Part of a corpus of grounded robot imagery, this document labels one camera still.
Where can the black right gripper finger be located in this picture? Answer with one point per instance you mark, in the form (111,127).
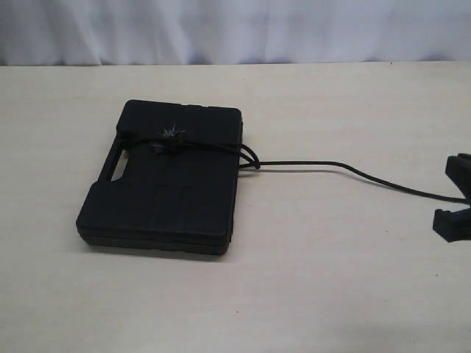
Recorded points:
(453,226)
(458,171)

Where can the white backdrop cloth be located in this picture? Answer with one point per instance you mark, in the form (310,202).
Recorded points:
(231,32)

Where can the black plastic carry case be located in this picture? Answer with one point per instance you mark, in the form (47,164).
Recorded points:
(163,186)

